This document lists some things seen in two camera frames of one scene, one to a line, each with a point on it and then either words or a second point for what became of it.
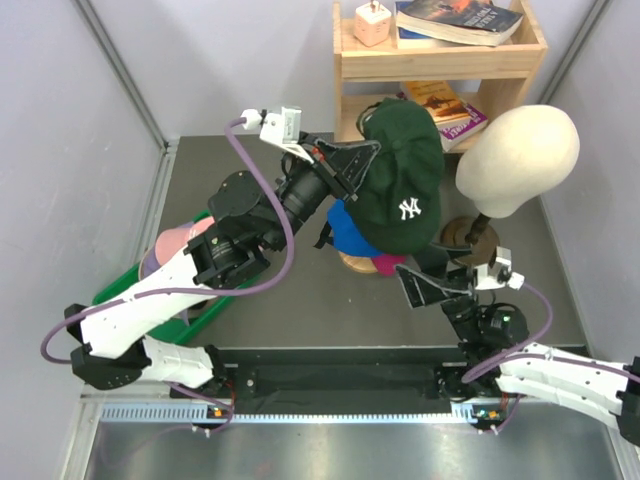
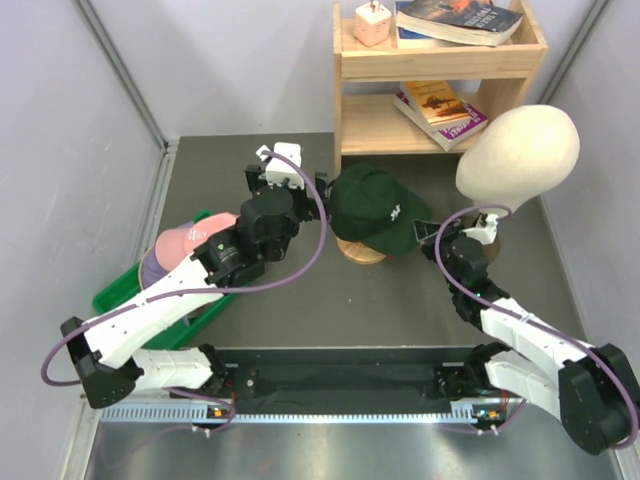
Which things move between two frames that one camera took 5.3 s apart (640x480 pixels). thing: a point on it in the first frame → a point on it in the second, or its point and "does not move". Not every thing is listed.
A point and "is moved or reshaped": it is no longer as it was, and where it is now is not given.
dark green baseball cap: [398, 207] is moved or reshaped
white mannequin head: [515, 156] does not move
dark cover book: [476, 22] does not move
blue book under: [409, 40] does not move
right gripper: [460, 283] → [425, 231]
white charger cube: [372, 23] does not move
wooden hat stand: [358, 264] → [357, 252]
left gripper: [350, 163] → [308, 206]
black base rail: [339, 381] does not move
